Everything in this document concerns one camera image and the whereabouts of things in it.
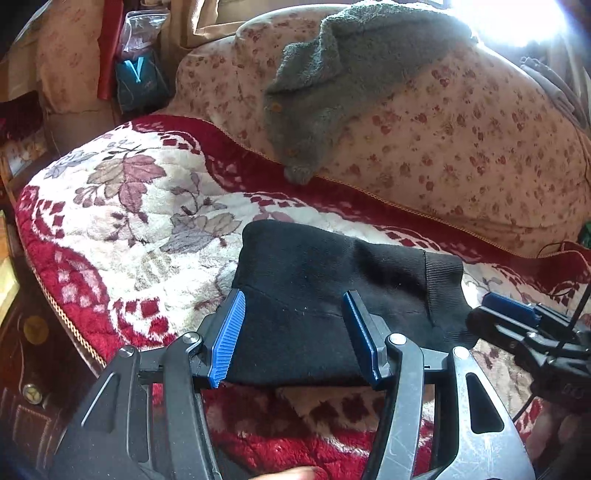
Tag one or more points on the teal bag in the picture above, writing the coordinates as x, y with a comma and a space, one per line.
138, 87

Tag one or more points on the person's right hand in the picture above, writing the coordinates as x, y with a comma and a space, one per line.
558, 434

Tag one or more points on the red and white floral blanket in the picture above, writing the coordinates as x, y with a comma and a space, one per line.
138, 207

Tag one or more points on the tan curtain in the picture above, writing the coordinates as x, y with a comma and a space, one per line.
203, 23

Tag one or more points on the person's left hand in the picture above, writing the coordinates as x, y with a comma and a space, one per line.
300, 473

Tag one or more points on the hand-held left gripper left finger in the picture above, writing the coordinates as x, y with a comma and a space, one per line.
227, 341

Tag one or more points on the black pants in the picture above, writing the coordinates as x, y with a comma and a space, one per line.
300, 286

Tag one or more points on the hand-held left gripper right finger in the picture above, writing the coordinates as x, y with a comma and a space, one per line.
364, 341

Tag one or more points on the red cloth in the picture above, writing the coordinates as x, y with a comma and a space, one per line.
110, 50

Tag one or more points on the window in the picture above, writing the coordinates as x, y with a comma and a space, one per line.
508, 18

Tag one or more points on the pale floral cloth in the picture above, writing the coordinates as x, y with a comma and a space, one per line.
64, 55

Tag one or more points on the grey folded cloth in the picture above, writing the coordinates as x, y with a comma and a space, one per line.
554, 87

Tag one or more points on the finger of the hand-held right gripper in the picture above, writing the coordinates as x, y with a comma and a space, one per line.
496, 330
510, 307

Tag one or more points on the grey fleece garment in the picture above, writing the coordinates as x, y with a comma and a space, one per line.
332, 69

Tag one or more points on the green cloth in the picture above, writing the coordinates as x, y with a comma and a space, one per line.
584, 236

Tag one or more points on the dark wooden cabinet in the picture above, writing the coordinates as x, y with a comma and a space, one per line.
32, 369

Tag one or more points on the clear plastic bag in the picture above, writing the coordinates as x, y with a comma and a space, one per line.
143, 32

